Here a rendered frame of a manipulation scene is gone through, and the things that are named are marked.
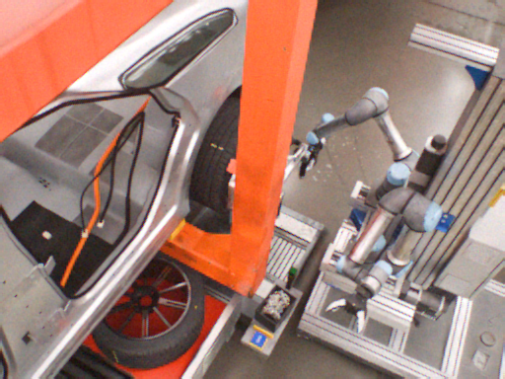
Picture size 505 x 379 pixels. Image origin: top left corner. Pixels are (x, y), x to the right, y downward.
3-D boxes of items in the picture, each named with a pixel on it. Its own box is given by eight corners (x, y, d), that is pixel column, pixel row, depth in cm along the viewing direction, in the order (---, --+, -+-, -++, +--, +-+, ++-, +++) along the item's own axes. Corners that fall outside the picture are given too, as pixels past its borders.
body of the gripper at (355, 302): (358, 321, 212) (373, 301, 218) (360, 311, 205) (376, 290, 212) (342, 311, 215) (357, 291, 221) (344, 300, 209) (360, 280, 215)
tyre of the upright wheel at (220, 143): (240, 73, 295) (176, 156, 264) (276, 88, 289) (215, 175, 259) (241, 142, 351) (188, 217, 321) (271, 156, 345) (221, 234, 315)
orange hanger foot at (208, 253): (166, 225, 311) (162, 189, 284) (241, 265, 298) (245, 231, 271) (149, 245, 301) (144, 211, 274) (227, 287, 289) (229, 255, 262)
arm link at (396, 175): (378, 186, 290) (385, 171, 280) (390, 172, 297) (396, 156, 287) (396, 197, 286) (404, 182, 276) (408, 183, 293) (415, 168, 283)
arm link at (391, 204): (390, 177, 219) (330, 269, 231) (412, 190, 216) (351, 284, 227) (395, 177, 230) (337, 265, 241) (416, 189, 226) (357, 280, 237)
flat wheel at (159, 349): (114, 254, 325) (109, 234, 306) (217, 276, 320) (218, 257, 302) (71, 355, 284) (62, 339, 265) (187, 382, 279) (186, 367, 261)
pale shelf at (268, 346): (276, 281, 305) (276, 278, 302) (302, 294, 300) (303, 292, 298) (240, 341, 280) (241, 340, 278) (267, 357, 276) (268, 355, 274)
